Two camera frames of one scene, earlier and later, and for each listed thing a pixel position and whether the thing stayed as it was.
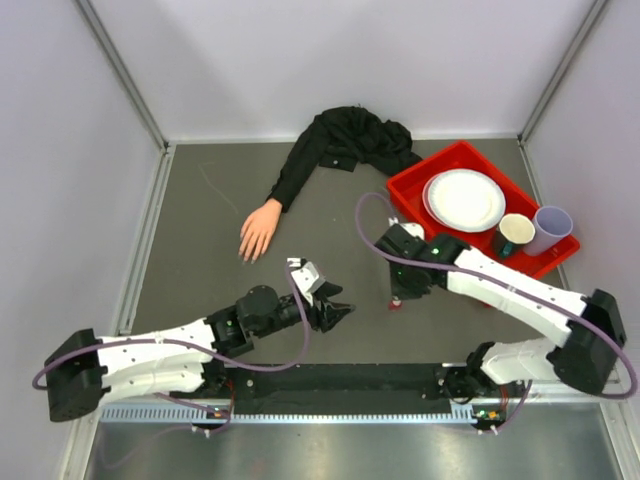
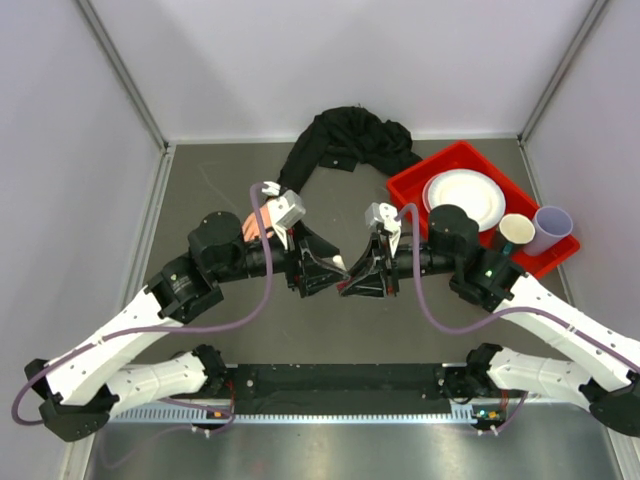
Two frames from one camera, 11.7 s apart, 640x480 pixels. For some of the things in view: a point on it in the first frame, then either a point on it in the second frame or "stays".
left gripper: x=331 y=312 to x=316 y=274
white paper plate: x=466 y=200 stays
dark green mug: x=514 y=230 stays
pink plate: x=425 y=198 stays
